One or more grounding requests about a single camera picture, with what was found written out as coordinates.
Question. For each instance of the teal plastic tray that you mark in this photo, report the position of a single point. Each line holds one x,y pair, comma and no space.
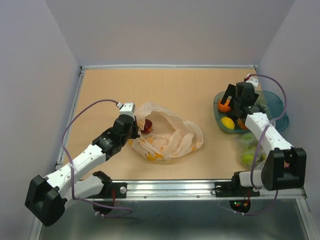
271,103

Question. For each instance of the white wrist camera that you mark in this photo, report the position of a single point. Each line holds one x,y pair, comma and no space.
252,80
128,108

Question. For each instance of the small toy pineapple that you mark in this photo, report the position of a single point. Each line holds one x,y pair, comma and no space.
241,124

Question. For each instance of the aluminium back rail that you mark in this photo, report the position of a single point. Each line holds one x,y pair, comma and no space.
168,66

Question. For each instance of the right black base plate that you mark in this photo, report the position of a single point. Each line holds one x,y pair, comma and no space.
225,189

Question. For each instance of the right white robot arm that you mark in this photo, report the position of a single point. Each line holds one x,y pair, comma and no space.
285,165

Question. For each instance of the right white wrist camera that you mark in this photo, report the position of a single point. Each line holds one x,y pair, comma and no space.
252,80

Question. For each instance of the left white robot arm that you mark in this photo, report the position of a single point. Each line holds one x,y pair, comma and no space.
47,196

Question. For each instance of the yellow fruit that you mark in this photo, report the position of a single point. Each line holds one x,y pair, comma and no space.
228,122

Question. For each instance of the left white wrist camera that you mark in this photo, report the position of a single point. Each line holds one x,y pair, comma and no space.
128,108

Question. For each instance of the orange mandarin fruit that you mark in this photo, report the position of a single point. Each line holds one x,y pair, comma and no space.
223,108

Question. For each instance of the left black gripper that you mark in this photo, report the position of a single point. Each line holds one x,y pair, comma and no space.
135,134

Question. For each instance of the dark red fruit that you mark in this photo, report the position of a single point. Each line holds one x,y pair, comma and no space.
148,127

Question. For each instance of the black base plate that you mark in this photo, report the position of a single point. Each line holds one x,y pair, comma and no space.
112,190
225,189

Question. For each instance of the orange printed plastic bag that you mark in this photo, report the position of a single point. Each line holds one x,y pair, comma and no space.
172,136

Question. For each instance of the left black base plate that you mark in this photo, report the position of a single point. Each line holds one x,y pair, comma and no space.
112,190

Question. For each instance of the bag of green fruit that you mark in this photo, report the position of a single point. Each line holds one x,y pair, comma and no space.
246,145

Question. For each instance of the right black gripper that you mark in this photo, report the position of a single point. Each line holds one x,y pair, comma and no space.
230,91

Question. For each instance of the aluminium front rail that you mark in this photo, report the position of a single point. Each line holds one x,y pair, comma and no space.
162,190

